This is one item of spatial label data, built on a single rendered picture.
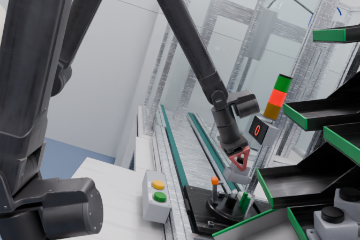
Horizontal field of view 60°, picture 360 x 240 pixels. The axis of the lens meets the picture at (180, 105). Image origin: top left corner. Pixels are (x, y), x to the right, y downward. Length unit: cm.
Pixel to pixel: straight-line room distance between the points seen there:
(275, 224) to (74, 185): 52
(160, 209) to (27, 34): 70
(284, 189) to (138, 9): 262
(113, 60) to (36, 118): 277
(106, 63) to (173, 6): 245
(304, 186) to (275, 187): 6
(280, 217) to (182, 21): 51
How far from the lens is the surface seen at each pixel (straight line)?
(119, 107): 322
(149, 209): 95
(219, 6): 192
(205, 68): 79
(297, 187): 70
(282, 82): 111
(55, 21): 37
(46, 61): 37
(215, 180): 94
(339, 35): 60
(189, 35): 77
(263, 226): 80
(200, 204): 100
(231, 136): 88
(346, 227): 51
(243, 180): 96
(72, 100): 333
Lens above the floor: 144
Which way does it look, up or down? 12 degrees down
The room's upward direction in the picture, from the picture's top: 18 degrees clockwise
